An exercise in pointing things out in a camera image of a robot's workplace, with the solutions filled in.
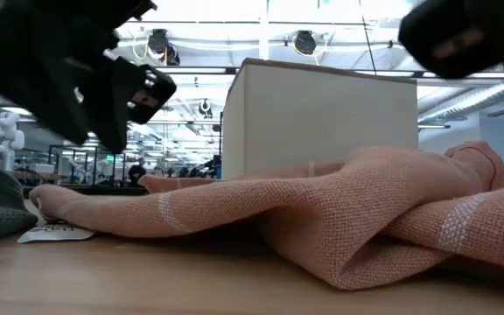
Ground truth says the white fabric care tag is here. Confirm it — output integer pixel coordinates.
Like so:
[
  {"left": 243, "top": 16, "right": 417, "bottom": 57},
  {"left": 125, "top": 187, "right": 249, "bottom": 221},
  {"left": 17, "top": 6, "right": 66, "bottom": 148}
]
[{"left": 17, "top": 222, "right": 97, "bottom": 244}]

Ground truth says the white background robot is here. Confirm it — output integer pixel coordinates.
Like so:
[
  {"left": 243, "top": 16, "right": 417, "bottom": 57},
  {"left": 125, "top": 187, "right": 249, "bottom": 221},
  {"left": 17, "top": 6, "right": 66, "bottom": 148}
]
[{"left": 0, "top": 111, "right": 26, "bottom": 172}]

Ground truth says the beige fabric storage box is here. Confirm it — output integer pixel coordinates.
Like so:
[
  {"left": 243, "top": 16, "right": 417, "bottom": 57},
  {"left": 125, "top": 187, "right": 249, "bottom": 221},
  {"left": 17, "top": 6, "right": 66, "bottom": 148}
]
[{"left": 220, "top": 57, "right": 419, "bottom": 180}]

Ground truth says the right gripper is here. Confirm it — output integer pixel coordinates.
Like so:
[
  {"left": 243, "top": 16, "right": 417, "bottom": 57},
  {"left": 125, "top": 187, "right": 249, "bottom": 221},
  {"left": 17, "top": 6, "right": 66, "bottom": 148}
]
[{"left": 398, "top": 0, "right": 504, "bottom": 80}]

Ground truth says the person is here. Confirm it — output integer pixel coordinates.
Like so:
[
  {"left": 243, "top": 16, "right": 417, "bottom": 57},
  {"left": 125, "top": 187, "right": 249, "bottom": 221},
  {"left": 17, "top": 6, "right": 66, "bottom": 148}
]
[{"left": 127, "top": 157, "right": 148, "bottom": 187}]

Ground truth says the pink striped towel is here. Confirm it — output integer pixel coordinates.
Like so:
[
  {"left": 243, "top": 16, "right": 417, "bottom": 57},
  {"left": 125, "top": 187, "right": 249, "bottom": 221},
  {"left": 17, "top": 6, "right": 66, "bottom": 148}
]
[{"left": 28, "top": 140, "right": 504, "bottom": 292}]

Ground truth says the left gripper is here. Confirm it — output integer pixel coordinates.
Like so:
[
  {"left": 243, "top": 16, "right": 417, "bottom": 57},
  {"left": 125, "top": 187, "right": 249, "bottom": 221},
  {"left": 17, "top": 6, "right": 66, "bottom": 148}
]
[{"left": 0, "top": 0, "right": 178, "bottom": 154}]

